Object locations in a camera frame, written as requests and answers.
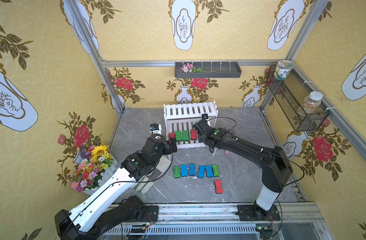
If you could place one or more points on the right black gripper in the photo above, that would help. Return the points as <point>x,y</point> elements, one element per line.
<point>201,128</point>

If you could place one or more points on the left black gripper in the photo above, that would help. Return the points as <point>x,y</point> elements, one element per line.
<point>173,144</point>

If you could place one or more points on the green eraser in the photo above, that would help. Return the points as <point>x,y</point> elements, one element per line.
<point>185,135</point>
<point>177,172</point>
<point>178,135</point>
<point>215,169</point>

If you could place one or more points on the blue eraser top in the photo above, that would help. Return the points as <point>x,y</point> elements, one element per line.
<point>201,171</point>
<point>209,171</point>
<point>184,171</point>
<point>192,169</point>

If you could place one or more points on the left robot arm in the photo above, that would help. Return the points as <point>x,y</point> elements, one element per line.
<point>111,186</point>

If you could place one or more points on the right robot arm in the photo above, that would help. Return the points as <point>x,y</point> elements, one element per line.
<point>276,169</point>

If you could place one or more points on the white two-tier slatted shelf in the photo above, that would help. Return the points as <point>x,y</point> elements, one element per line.
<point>182,117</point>

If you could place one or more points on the white grey work glove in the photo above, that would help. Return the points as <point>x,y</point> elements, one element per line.
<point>147,181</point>

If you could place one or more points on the pink artificial flowers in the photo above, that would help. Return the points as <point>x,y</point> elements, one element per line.
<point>190,68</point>

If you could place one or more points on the colourful flower bouquet basket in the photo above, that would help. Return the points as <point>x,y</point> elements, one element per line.
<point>94,167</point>

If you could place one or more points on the jar with patterned label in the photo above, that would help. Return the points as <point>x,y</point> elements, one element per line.
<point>283,68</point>

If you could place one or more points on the clear jar white lid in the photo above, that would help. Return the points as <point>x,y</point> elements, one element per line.
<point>310,103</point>

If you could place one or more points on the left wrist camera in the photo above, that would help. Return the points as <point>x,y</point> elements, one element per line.
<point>156,128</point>

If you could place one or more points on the purple garden fork pink handle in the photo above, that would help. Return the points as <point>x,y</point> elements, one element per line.
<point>227,153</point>

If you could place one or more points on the dark grey wall tray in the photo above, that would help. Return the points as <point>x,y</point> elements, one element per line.
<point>212,70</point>

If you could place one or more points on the metal base rail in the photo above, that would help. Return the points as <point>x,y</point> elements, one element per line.
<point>287,221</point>

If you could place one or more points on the black wire wall basket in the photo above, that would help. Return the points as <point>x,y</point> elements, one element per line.
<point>290,95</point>

